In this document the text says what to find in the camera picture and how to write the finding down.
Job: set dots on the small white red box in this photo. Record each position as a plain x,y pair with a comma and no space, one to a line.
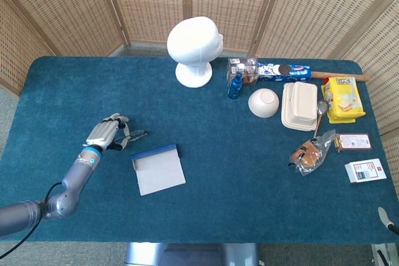
364,171

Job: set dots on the white upturned bowl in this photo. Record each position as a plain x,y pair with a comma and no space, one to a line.
263,102

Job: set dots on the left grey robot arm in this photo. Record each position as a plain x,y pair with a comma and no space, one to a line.
74,175

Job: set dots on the dark wire-frame eyeglasses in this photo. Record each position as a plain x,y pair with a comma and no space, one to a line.
138,136

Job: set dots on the brown labelled snack packet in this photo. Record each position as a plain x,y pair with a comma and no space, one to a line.
355,141

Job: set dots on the bread in clear bag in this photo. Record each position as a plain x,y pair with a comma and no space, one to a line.
308,155

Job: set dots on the clear plastic cookie box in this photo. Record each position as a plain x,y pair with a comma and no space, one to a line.
246,69

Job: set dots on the cream lidded food container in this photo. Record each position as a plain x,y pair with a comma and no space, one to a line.
300,104

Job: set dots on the yellow snack bag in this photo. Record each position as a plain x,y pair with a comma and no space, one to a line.
343,101

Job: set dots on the blue cardboard glasses case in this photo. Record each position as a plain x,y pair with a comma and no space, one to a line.
159,175

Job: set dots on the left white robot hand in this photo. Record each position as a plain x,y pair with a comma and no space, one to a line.
101,132

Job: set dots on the white foam mannequin head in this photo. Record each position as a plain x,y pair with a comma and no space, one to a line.
193,45

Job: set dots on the blue Oreo cookie box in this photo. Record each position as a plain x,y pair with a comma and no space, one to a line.
296,74

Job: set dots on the blue table cloth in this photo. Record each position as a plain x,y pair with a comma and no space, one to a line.
202,154

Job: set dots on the metal spoon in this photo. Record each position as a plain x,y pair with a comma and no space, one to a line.
323,107

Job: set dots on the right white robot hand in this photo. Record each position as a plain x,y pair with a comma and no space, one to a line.
385,217

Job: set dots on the woven wicker folding screen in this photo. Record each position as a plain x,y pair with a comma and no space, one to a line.
62,7

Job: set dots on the blue spray bottle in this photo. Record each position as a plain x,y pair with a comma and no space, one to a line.
234,90

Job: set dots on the white metal frame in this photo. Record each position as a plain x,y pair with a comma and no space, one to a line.
389,255

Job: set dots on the wooden rolling pin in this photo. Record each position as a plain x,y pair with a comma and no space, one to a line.
318,75

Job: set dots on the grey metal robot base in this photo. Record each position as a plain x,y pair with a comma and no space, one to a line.
187,255

